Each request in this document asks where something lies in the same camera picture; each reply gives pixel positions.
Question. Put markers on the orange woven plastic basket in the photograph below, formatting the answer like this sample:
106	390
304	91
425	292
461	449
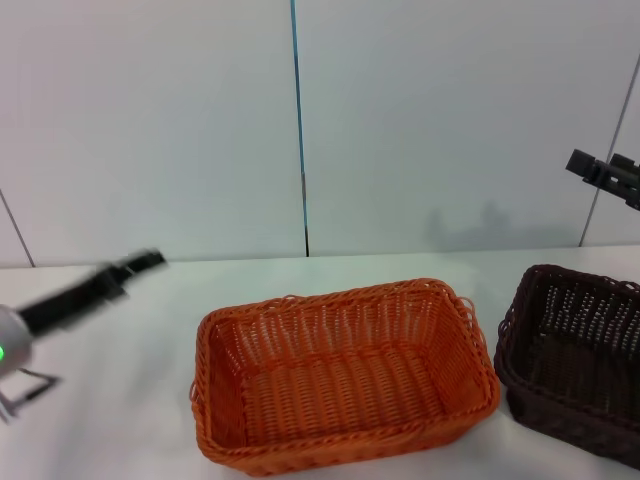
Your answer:
345	380

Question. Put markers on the dark brown woven basket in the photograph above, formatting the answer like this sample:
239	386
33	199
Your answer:
575	365

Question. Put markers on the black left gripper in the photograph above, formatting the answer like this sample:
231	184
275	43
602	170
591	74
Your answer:
70	302

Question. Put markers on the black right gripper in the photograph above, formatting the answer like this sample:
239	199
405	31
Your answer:
627	187

